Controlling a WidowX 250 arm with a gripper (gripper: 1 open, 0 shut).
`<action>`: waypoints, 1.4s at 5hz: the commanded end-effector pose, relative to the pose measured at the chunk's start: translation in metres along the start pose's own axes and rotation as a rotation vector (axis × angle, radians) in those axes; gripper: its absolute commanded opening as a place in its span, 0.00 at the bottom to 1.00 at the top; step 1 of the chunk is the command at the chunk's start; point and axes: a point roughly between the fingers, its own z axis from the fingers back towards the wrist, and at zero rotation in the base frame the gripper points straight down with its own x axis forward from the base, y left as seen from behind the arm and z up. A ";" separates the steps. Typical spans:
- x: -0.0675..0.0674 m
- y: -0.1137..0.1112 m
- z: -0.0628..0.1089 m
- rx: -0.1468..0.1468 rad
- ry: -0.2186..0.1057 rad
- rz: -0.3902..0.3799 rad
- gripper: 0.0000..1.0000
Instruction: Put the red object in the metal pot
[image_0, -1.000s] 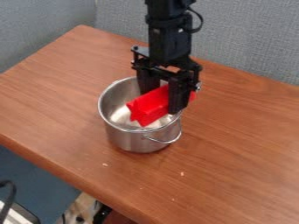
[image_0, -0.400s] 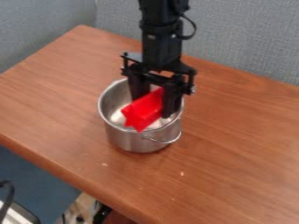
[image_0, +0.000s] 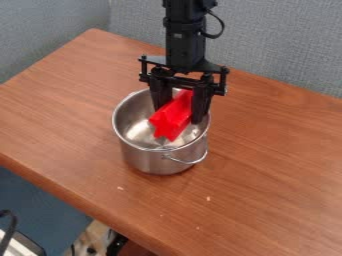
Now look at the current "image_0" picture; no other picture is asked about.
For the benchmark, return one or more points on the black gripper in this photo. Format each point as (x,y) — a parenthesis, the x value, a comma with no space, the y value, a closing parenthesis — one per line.
(184,68)

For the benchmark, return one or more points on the red plastic block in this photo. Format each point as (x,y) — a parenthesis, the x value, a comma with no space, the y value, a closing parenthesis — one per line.
(173,117)

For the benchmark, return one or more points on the stainless steel metal pot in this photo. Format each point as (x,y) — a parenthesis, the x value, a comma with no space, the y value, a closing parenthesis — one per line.
(156,155)

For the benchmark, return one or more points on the wooden table leg base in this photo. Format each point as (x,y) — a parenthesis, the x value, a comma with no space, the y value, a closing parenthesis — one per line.
(98,241)

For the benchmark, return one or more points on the grey device under table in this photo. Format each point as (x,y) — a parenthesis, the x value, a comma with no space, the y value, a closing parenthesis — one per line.
(22,246)

